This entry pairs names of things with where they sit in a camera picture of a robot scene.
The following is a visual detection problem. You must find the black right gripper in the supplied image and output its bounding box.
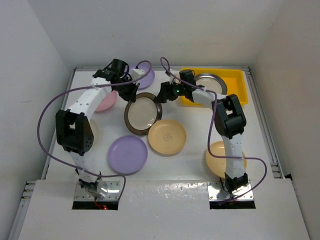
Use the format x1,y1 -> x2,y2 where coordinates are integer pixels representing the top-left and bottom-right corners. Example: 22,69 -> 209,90
155,80 -> 187,104

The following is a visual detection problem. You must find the pink plastic bear plate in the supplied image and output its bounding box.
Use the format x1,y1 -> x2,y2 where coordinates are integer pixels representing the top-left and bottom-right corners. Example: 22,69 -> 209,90
95,90 -> 118,112

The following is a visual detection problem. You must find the lilac plastic plate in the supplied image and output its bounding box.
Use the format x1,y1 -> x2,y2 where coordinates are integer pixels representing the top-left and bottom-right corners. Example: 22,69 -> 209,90
138,63 -> 155,90
107,135 -> 148,175

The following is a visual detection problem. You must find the orange plastic plate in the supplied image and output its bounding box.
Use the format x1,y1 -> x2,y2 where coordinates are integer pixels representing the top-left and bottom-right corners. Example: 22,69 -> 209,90
205,141 -> 247,179
148,119 -> 187,156

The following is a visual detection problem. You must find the cream plastic plate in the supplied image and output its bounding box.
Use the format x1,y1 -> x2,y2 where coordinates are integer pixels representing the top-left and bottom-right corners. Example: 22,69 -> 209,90
90,120 -> 99,142

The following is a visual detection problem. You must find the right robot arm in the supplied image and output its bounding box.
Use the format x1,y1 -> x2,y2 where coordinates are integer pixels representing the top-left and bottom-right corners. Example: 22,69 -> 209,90
155,81 -> 248,194

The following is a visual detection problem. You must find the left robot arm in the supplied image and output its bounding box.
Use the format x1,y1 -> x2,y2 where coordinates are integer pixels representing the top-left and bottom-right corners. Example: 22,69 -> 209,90
55,59 -> 145,198

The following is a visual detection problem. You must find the yellow plastic bin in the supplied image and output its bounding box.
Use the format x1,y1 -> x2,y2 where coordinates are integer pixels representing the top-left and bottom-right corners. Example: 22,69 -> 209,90
182,67 -> 249,107

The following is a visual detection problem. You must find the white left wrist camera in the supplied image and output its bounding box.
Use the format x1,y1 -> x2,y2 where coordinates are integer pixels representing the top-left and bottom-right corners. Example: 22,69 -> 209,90
130,68 -> 146,81

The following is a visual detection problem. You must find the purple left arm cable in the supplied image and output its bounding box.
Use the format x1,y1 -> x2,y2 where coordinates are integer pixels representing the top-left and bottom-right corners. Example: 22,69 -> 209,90
36,60 -> 153,201

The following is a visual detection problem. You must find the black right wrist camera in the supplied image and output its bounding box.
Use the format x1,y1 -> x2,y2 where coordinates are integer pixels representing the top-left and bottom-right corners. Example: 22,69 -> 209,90
179,69 -> 196,86

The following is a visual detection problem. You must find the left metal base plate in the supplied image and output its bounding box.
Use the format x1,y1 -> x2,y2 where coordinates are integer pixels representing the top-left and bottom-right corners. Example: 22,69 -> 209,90
73,180 -> 121,202

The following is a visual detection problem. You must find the metal base plate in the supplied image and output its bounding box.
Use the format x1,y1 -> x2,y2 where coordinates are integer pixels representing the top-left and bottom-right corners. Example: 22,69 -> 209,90
73,180 -> 121,202
207,181 -> 254,202

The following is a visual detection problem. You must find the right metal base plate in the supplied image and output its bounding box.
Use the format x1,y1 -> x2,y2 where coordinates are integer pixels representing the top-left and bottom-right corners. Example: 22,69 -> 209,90
207,181 -> 254,202

